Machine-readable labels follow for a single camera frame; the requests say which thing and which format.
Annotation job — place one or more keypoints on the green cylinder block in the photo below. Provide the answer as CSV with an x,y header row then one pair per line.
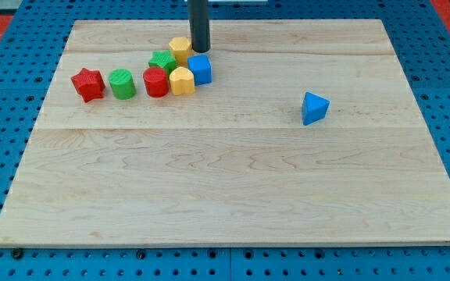
x,y
122,84

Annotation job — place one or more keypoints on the blue cube block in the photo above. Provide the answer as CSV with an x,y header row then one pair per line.
x,y
200,66

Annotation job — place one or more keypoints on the yellow hexagon block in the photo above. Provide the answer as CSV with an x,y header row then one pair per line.
x,y
181,49

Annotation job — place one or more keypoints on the blue triangle block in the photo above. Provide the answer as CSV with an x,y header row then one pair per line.
x,y
314,108

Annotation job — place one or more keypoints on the green star block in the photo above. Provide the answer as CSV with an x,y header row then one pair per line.
x,y
164,60

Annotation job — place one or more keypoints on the yellow heart block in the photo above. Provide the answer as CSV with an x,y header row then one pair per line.
x,y
182,81

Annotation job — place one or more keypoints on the red star block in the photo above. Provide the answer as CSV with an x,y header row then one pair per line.
x,y
89,84

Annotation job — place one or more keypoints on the light wooden board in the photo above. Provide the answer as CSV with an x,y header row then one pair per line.
x,y
232,165

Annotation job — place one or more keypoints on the red cylinder block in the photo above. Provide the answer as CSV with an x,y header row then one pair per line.
x,y
156,84

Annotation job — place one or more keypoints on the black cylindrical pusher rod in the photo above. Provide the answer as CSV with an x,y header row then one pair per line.
x,y
198,12

